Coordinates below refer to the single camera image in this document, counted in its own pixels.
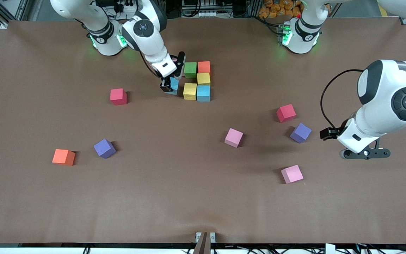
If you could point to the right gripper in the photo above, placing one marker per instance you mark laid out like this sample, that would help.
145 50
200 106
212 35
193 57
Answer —
164 85

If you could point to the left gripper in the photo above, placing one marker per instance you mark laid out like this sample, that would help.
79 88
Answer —
330 133

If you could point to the blue foam cube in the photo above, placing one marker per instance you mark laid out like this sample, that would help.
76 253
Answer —
203 93
174 86

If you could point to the yellow foam cube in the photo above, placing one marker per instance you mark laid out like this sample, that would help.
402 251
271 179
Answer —
203 79
190 91

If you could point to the green foam cube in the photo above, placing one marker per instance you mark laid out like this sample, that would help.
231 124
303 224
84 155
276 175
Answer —
190 69

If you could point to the orange foam cube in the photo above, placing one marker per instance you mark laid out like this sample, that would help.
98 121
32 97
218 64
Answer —
204 67
63 157

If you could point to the purple foam cube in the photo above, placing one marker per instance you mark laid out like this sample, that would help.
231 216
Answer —
300 133
104 148

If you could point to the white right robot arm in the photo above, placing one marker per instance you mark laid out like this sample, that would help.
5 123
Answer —
100 31

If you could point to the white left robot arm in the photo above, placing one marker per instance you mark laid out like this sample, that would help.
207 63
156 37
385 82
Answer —
393 95

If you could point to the red foam cube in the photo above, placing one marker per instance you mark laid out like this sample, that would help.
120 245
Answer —
118 97
286 113

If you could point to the brown paper table cover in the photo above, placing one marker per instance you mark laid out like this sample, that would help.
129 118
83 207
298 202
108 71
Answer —
330 211

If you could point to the metal equipment rack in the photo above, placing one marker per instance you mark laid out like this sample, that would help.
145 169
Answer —
199 7

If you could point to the white power strip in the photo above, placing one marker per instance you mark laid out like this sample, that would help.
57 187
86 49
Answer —
125 5

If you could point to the bag of orange items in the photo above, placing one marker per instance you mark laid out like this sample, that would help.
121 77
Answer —
277 8

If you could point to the small metal bracket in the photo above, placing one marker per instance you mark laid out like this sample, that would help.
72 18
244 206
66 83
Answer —
213 237

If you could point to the grey camera support post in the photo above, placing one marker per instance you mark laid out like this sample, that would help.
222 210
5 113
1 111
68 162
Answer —
203 247

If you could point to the white table edge rail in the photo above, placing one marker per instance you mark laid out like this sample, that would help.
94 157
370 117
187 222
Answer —
30 251

